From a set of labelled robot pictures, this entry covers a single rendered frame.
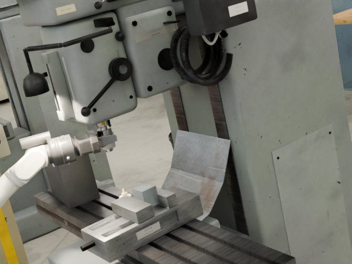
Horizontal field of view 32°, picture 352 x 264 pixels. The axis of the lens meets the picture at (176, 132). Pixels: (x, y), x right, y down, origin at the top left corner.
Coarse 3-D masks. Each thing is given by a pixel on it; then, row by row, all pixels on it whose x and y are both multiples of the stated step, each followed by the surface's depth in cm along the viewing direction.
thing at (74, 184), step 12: (84, 156) 224; (48, 168) 235; (60, 168) 221; (72, 168) 223; (84, 168) 225; (60, 180) 224; (72, 180) 224; (84, 180) 226; (60, 192) 230; (72, 192) 224; (84, 192) 226; (96, 192) 229; (72, 204) 225
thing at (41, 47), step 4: (52, 44) 171; (56, 44) 169; (60, 44) 168; (28, 48) 177; (32, 48) 176; (36, 48) 175; (40, 48) 174; (44, 48) 173; (48, 48) 172; (52, 48) 171
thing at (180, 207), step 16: (160, 192) 191; (176, 192) 199; (160, 208) 189; (176, 208) 189; (192, 208) 192; (96, 224) 188; (112, 224) 186; (128, 224) 183; (144, 224) 182; (160, 224) 186; (176, 224) 189; (96, 240) 179; (112, 240) 177; (128, 240) 180; (144, 240) 183; (112, 256) 177
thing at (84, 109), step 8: (112, 64) 185; (120, 64) 186; (128, 64) 187; (112, 72) 185; (120, 72) 186; (128, 72) 187; (112, 80) 185; (120, 80) 187; (104, 88) 184; (96, 96) 183; (88, 112) 180
